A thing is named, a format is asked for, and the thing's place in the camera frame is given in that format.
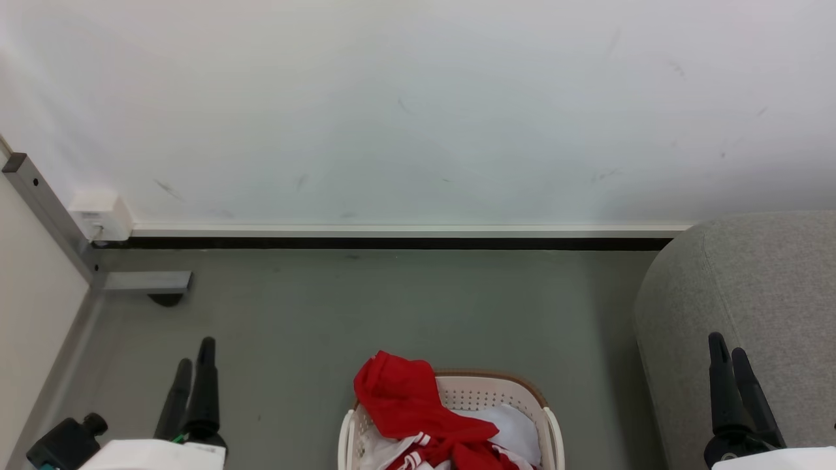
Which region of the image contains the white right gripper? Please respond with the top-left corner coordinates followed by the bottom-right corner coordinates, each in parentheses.
top-left (703, 332), bottom-right (836, 470)

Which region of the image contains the red and white jersey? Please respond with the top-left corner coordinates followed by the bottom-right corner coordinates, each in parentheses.
top-left (385, 431), bottom-right (538, 470)

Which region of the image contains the white garment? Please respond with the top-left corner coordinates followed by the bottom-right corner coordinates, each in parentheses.
top-left (358, 405), bottom-right (543, 470)

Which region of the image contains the red shorts white striped trim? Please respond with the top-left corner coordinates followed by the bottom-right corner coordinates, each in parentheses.
top-left (353, 351), bottom-right (501, 452)

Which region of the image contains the grey fabric ottoman seat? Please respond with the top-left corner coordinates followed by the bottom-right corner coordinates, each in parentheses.
top-left (632, 210), bottom-right (836, 470)

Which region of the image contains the white plastic laundry basket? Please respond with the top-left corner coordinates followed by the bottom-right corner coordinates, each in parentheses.
top-left (338, 370), bottom-right (566, 470)

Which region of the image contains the grey metal frame post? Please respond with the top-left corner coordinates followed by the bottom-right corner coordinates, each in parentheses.
top-left (1, 152), bottom-right (102, 283)

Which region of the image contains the white and black baseboard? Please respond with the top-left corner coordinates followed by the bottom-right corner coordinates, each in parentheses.
top-left (91, 224), bottom-right (694, 253)

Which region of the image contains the grey metal foot bracket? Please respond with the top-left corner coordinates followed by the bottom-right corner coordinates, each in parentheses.
top-left (95, 270), bottom-right (194, 308)

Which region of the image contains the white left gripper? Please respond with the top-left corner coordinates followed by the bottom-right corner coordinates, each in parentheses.
top-left (78, 337), bottom-right (228, 470)

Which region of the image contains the white wall outlet box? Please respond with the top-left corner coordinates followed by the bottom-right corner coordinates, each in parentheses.
top-left (68, 190), bottom-right (135, 243)

